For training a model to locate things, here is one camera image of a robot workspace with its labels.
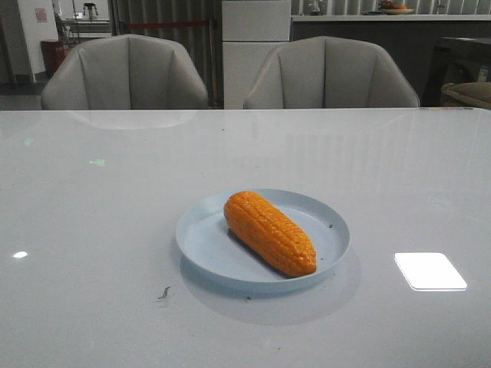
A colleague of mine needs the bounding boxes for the tan cushion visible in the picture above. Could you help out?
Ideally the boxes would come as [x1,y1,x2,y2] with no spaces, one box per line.
[440,82,490,110]

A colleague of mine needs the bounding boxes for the red fire cabinet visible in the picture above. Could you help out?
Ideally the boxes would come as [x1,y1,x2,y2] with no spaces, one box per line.
[41,40,71,77]

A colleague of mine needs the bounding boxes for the red barrier belt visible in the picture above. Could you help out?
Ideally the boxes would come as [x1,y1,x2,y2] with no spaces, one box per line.
[124,20,209,30]

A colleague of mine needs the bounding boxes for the orange corn cob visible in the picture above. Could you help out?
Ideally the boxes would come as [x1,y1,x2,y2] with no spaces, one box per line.
[223,191,317,277]

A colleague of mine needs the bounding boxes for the right beige upholstered chair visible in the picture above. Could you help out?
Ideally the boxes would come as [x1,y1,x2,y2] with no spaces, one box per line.
[243,36,420,110]

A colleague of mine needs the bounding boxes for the fruit bowl on counter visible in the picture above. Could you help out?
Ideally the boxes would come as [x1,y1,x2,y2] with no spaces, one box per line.
[379,0,414,15]

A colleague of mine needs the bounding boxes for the white cabinet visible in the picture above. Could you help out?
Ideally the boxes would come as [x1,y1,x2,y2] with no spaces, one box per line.
[222,1,291,110]

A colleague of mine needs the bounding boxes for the dark side table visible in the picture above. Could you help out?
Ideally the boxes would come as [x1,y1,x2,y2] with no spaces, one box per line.
[421,38,490,107]

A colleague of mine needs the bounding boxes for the beige upholstered chair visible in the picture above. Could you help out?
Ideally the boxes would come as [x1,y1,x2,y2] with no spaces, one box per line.
[41,34,209,110]
[243,36,420,110]

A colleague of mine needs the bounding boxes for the long grey counter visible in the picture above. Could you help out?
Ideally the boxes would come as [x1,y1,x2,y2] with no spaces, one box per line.
[290,15,490,97]

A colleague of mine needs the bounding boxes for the left beige upholstered chair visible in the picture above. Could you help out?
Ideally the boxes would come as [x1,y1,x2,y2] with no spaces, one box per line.
[41,34,209,110]

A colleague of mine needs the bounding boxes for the light blue round plate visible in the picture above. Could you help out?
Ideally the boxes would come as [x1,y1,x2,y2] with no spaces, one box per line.
[176,189,350,294]

